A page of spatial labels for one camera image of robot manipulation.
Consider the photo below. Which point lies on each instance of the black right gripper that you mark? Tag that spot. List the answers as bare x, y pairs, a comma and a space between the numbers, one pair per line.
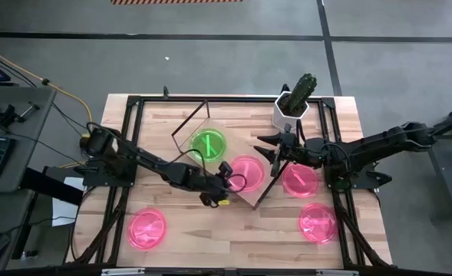
296, 151

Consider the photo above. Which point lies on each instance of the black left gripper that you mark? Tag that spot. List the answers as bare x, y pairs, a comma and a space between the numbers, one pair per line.
208, 182

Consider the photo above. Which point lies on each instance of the pink translucent plastic plate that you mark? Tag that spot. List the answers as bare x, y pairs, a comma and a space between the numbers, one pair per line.
299, 180
250, 170
317, 223
147, 229

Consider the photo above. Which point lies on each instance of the green translucent plastic plate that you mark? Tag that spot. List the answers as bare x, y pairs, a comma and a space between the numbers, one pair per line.
208, 145

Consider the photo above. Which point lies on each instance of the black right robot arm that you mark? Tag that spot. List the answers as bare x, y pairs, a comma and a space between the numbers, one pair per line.
379, 142

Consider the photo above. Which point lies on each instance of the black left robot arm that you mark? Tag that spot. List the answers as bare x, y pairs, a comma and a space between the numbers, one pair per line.
152, 161

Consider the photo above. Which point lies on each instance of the white hexagonal plant pot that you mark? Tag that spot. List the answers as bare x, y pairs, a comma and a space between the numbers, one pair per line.
281, 119

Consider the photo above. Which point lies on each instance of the green cactus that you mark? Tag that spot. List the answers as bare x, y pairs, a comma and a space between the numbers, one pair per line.
300, 94

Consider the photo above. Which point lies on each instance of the white paper sheet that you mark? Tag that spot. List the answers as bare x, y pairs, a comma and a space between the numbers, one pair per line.
62, 209

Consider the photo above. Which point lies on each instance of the grey desk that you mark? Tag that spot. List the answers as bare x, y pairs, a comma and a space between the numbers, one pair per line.
30, 153

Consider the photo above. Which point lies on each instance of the black desk clamp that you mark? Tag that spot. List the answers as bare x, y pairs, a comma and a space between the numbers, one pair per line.
8, 115

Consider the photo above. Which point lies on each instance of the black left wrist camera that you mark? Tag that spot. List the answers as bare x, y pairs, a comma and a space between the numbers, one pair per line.
226, 168

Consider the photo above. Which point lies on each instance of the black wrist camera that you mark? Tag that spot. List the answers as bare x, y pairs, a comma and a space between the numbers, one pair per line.
226, 168
287, 129

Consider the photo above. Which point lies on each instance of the wooden shelf with black frame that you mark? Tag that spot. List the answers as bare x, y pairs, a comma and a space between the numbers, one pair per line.
246, 197

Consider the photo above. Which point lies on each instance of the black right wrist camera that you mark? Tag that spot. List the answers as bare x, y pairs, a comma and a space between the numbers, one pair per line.
287, 129

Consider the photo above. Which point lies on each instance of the black aluminium table frame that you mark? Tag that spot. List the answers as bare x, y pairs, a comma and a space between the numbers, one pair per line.
229, 99

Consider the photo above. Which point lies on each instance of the silver metal bracket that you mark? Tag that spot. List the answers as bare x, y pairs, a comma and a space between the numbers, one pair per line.
337, 273
123, 272

